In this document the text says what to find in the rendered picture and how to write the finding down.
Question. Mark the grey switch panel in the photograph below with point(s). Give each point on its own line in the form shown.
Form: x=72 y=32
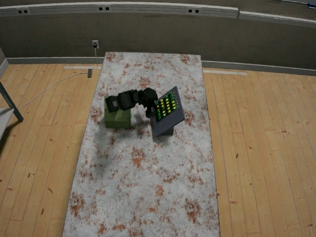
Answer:
x=169 y=114

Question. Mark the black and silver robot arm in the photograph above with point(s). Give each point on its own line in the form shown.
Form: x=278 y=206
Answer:
x=128 y=99

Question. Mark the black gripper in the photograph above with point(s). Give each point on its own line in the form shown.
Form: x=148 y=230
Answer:
x=150 y=108

